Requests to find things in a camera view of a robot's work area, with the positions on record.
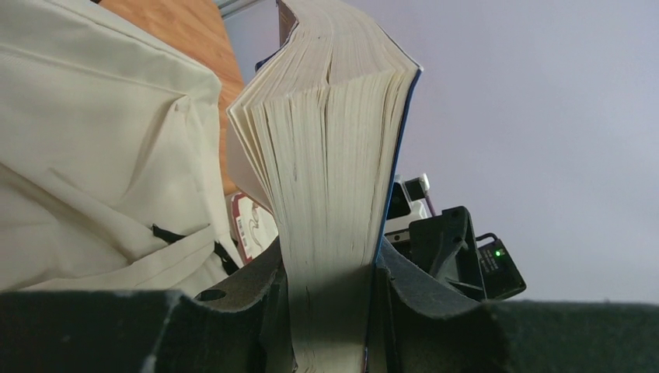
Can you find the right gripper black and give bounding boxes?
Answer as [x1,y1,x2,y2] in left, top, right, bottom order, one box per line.
[399,206,486,302]

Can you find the blue Jane Eyre book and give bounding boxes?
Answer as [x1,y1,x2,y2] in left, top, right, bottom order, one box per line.
[226,1,422,372]

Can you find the beige canvas backpack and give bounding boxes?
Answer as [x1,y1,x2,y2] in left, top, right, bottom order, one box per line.
[1,1,239,296]

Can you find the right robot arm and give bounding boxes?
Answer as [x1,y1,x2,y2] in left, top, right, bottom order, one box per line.
[386,206,526,302]

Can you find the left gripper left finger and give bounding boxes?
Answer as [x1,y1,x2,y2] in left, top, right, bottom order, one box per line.
[1,242,291,372]

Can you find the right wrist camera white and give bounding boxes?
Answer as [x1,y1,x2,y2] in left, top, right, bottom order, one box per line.
[384,173,436,242]

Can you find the red white book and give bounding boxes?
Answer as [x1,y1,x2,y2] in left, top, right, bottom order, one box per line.
[228,193,278,265]

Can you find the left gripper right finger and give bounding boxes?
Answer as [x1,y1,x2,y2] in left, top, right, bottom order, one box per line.
[368,242,658,372]

